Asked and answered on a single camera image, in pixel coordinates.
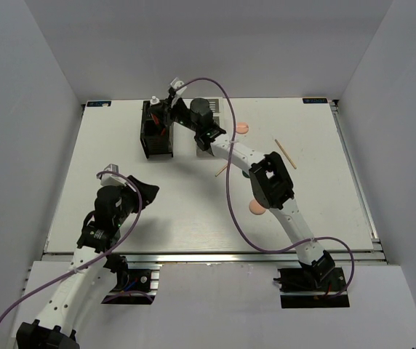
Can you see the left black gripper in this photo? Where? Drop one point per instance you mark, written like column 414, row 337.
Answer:
column 149, row 190

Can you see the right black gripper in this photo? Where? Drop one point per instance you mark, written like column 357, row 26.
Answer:
column 169, row 113

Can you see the white dropper bottle blue base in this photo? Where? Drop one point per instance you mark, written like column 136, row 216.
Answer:
column 154, row 101

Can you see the gold makeup pencil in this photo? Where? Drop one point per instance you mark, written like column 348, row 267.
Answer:
column 282, row 149
column 220, row 171

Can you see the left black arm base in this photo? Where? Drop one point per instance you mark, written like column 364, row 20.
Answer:
column 135, row 285

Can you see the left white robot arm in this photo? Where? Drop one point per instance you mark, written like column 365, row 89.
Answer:
column 94, row 270

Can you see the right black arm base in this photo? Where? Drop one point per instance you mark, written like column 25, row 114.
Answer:
column 298, row 290

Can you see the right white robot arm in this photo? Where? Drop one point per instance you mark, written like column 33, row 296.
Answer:
column 271, row 184

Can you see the black slotted organizer box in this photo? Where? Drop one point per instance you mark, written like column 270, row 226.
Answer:
column 152, row 143

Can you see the white slotted organizer box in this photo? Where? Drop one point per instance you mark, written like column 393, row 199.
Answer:
column 217, row 108

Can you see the pink round powder puff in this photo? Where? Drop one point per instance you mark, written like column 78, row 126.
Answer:
column 242, row 128
column 256, row 208

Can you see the blue label sticker left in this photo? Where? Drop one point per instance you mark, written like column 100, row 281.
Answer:
column 98, row 104

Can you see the blue label sticker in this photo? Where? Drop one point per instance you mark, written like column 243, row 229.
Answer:
column 314, row 100
column 98, row 104

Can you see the blue label sticker right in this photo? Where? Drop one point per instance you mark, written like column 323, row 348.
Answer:
column 314, row 100

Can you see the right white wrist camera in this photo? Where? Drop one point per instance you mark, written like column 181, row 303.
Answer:
column 176, row 87

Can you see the aluminium table rail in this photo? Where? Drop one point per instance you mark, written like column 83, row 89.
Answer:
column 362, row 257

